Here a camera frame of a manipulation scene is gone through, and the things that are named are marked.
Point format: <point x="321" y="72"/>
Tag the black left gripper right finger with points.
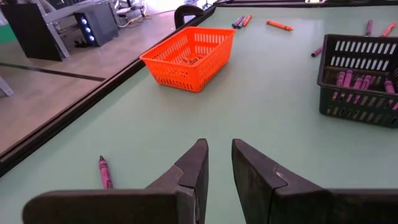
<point x="295" y="207"/>

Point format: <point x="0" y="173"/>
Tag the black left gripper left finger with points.
<point x="124" y="207"/>

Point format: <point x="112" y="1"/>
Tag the purple crayon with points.
<point x="340" y="79"/>
<point x="368" y="28"/>
<point x="358" y="83"/>
<point x="388" y="86"/>
<point x="105" y="174"/>
<point x="317" y="51"/>
<point x="367" y="81"/>
<point x="237" y="21"/>
<point x="348" y="77"/>

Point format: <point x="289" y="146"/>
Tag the black plastic basket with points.
<point x="342" y="88"/>

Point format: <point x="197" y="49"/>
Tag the orange plastic basket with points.
<point x="186" y="77"/>

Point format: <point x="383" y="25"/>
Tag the black computer tower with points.
<point x="99" y="28"/>

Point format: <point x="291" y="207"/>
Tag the black equipment stand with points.
<point x="31" y="37"/>

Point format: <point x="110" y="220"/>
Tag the black table clamp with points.
<point x="180" y="12"/>

